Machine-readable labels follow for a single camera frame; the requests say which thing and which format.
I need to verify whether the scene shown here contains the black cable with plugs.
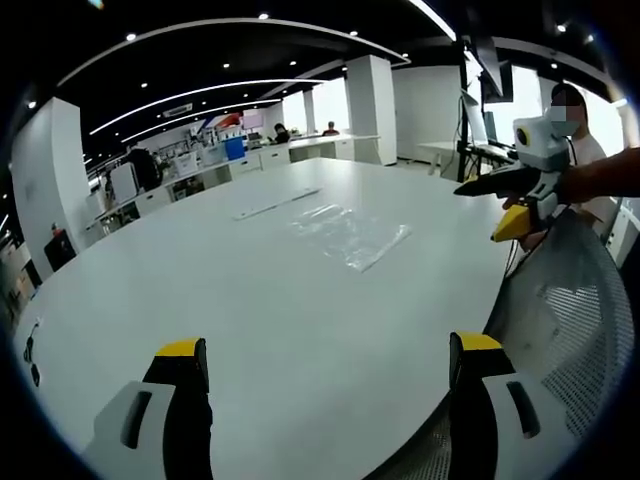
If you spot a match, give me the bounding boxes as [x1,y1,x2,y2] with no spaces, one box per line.
[21,319,45,387]

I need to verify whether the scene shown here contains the black monitor stand pole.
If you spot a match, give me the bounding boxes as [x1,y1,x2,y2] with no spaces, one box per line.
[455,35,475,182]

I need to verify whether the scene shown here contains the black monitor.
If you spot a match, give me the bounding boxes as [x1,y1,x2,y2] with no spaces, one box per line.
[471,33,515,104]

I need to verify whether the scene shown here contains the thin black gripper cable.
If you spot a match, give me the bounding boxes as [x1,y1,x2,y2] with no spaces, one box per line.
[503,234,532,279]

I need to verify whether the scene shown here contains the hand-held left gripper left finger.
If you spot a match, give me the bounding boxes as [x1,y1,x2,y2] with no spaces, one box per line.
[81,337,215,480]

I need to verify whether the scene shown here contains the white cabinet box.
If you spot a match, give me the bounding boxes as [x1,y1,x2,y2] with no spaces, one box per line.
[109,163,140,205]

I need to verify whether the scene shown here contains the long white counter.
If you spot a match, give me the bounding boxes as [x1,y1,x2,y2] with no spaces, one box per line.
[84,132,384,236]

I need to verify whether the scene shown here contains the clear food packaging bag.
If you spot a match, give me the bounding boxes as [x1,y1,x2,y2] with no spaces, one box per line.
[286,202,414,274]

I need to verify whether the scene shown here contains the white desk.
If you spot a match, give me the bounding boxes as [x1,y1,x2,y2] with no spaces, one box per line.
[415,140,506,177]

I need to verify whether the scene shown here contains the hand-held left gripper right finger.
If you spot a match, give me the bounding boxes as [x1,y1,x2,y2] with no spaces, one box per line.
[447,330,570,480]

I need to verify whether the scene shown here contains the person's right hand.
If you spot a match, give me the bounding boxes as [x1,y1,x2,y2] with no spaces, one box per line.
[553,162,599,206]

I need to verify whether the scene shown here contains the blue storage box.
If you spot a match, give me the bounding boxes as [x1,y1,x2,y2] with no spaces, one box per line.
[222,136,248,162]

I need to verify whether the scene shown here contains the grey mesh office chair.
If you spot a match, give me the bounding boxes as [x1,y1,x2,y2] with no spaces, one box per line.
[372,207,637,480]

